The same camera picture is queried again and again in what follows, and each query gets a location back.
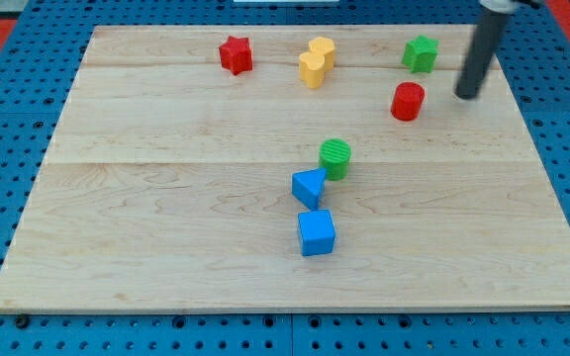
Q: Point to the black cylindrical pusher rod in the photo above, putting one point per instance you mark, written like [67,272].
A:
[485,39]

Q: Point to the green cylinder block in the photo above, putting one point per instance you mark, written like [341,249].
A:
[334,156]

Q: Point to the green star block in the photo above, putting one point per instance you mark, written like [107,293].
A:
[420,54]

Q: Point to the red cylinder block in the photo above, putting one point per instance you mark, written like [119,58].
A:
[407,101]

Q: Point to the yellow hexagon block rear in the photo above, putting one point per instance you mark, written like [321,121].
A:
[325,47]

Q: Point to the yellow heart block front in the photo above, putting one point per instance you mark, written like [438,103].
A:
[312,69]

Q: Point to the blue triangle block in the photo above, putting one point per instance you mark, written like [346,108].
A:
[308,187]

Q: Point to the red star block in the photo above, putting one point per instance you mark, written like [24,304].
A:
[236,55]

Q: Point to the blue cube block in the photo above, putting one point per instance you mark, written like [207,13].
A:
[316,232]

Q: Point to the light wooden board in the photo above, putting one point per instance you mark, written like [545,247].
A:
[166,186]

